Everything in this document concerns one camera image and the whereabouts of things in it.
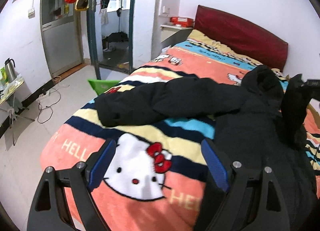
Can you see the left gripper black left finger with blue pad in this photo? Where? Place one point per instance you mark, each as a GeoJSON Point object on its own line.
{"type": "Point", "coordinates": [49, 209]}

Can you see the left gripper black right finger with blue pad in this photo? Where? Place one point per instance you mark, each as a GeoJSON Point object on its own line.
{"type": "Point", "coordinates": [253, 199]}

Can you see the large black padded jacket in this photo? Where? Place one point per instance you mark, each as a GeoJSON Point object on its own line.
{"type": "Point", "coordinates": [248, 127]}

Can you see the hanging dark clothes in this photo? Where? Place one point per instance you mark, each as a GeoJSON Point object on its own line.
{"type": "Point", "coordinates": [104, 12]}

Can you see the dark red padded headboard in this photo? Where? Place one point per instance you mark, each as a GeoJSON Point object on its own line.
{"type": "Point", "coordinates": [242, 36]}

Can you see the Hello Kitty striped blanket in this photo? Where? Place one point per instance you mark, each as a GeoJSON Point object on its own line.
{"type": "Point", "coordinates": [158, 178]}

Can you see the green plastic stool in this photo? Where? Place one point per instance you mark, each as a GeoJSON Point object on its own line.
{"type": "Point", "coordinates": [101, 86]}

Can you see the folding side table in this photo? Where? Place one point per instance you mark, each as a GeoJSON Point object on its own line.
{"type": "Point", "coordinates": [9, 93]}

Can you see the red box on shelf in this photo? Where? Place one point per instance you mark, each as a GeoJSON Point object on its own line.
{"type": "Point", "coordinates": [182, 22]}

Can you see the silver thermos kettle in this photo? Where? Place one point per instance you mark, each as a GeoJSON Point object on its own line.
{"type": "Point", "coordinates": [10, 70]}

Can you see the white bedside shelf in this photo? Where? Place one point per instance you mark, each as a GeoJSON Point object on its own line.
{"type": "Point", "coordinates": [171, 35]}

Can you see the grey metal door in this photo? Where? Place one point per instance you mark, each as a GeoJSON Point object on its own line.
{"type": "Point", "coordinates": [60, 35]}

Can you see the teal framed open door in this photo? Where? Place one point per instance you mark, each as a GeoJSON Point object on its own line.
{"type": "Point", "coordinates": [92, 39]}

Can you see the white wall switch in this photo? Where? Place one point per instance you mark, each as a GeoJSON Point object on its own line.
{"type": "Point", "coordinates": [31, 13]}

